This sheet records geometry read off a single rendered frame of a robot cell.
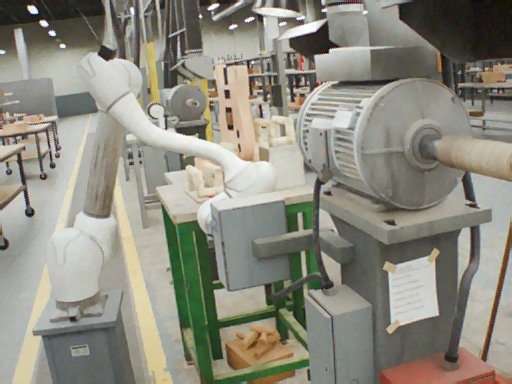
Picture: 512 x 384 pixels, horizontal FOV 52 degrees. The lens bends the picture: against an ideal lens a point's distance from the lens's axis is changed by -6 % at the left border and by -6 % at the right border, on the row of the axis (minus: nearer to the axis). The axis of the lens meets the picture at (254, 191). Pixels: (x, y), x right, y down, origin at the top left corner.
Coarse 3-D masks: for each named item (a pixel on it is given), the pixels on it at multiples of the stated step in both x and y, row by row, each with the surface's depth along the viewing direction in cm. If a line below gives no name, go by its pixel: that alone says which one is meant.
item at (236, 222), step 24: (216, 216) 127; (240, 216) 126; (264, 216) 128; (216, 240) 132; (240, 240) 127; (240, 264) 128; (264, 264) 130; (288, 264) 132; (240, 288) 129; (288, 288) 130
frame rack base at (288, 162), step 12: (264, 144) 238; (264, 156) 228; (276, 156) 224; (288, 156) 226; (300, 156) 227; (276, 168) 225; (288, 168) 227; (300, 168) 228; (288, 180) 228; (300, 180) 229
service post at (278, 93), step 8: (272, 16) 336; (272, 24) 338; (272, 32) 340; (280, 32) 339; (280, 40) 340; (280, 48) 340; (280, 56) 341; (280, 64) 342; (280, 72) 343; (280, 80) 344; (272, 88) 343; (280, 88) 342; (272, 96) 346; (280, 96) 343; (272, 104) 346; (280, 104) 344; (288, 112) 349
